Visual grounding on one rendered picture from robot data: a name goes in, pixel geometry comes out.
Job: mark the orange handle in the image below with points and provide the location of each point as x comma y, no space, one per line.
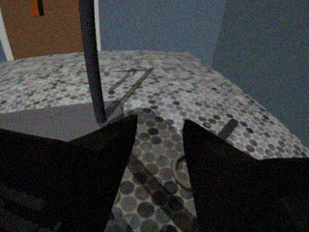
36,7

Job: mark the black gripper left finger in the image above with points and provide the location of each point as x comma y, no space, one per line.
87,171

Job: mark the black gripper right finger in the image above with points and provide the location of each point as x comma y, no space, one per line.
229,186

